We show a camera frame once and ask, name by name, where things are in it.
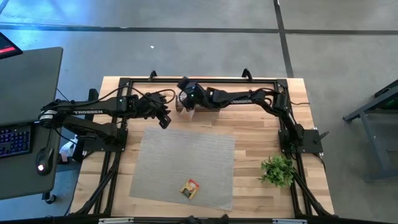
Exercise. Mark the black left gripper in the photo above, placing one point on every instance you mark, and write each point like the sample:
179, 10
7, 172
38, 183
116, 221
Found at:
146, 105

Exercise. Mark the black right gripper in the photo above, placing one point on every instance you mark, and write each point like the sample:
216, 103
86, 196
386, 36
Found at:
196, 95

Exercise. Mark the white orange tea packet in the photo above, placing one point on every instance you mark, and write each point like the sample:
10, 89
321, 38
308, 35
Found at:
187, 115

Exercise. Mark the red yellow tea packet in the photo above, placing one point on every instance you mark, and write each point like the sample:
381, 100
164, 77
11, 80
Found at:
189, 188

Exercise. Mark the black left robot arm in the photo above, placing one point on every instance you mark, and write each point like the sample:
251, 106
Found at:
93, 109

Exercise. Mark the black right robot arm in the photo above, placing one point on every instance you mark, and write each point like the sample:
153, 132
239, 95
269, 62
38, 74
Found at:
242, 98

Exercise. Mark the wooden three-compartment tea box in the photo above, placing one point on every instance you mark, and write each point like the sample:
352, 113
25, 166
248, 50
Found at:
209, 109

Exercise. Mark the grey woven placemat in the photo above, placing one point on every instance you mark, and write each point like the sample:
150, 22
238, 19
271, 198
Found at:
186, 155

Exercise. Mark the green potted plant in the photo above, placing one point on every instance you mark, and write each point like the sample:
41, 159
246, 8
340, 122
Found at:
276, 171

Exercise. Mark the black computer mouse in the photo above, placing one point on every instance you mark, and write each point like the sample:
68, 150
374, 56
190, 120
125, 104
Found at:
44, 160

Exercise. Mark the dark grey desk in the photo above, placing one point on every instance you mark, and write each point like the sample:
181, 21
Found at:
28, 87

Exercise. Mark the backlit keyboard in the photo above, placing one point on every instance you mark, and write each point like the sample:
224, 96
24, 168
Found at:
14, 141

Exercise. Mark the black screen red display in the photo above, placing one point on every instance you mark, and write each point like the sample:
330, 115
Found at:
7, 46

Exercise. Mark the black aluminium table frame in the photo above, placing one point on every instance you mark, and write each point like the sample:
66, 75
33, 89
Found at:
202, 81

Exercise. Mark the grey metal table frame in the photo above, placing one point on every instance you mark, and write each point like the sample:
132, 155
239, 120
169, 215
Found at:
367, 115

